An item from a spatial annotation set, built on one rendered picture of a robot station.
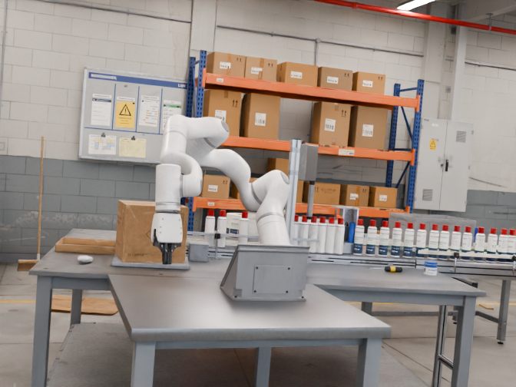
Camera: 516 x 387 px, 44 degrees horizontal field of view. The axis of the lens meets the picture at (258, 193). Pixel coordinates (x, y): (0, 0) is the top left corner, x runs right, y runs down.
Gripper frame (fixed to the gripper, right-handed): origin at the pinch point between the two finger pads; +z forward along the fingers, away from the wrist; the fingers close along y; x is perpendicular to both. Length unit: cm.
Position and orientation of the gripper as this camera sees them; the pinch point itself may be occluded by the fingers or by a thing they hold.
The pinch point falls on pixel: (167, 258)
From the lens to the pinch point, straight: 214.9
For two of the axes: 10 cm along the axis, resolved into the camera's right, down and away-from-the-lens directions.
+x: 6.7, -0.9, -7.4
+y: -7.4, -0.8, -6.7
